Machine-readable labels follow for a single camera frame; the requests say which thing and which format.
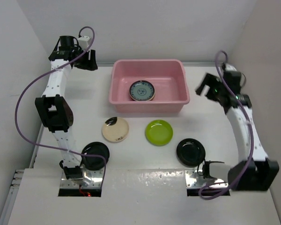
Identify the blue patterned plate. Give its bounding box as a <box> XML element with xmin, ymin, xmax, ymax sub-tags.
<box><xmin>129</xmin><ymin>80</ymin><xmax>155</xmax><ymax>101</ymax></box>

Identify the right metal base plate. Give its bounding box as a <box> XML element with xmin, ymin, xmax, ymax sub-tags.
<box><xmin>185</xmin><ymin>170</ymin><xmax>228</xmax><ymax>189</ymax></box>

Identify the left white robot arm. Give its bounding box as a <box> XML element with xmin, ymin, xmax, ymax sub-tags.
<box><xmin>35</xmin><ymin>36</ymin><xmax>97</xmax><ymax>180</ymax></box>

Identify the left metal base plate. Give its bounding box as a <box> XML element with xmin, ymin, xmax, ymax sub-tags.
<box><xmin>59</xmin><ymin>170</ymin><xmax>103</xmax><ymax>189</ymax></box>

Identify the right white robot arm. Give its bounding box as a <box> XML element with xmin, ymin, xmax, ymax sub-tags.
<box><xmin>195</xmin><ymin>71</ymin><xmax>279</xmax><ymax>191</ymax></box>

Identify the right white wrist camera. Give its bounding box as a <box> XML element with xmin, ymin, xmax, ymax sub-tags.
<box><xmin>222</xmin><ymin>63</ymin><xmax>237</xmax><ymax>71</ymax></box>

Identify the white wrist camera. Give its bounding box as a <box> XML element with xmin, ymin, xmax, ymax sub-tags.
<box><xmin>222</xmin><ymin>63</ymin><xmax>237</xmax><ymax>71</ymax></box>
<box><xmin>78</xmin><ymin>36</ymin><xmax>92</xmax><ymax>50</ymax></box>

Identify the green plate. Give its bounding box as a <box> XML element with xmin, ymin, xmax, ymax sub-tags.
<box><xmin>145</xmin><ymin>120</ymin><xmax>174</xmax><ymax>146</ymax></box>

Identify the cream plate with black brushstroke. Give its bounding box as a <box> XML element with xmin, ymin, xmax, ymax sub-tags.
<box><xmin>102</xmin><ymin>117</ymin><xmax>129</xmax><ymax>143</ymax></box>

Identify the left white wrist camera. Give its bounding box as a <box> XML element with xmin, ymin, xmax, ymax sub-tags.
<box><xmin>78</xmin><ymin>36</ymin><xmax>92</xmax><ymax>50</ymax></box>

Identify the metal base plate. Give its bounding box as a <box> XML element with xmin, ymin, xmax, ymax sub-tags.
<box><xmin>185</xmin><ymin>170</ymin><xmax>228</xmax><ymax>189</ymax></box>
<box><xmin>59</xmin><ymin>170</ymin><xmax>103</xmax><ymax>189</ymax></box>

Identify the pink plastic bin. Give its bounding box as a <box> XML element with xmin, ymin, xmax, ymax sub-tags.
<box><xmin>109</xmin><ymin>59</ymin><xmax>190</xmax><ymax>113</ymax></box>

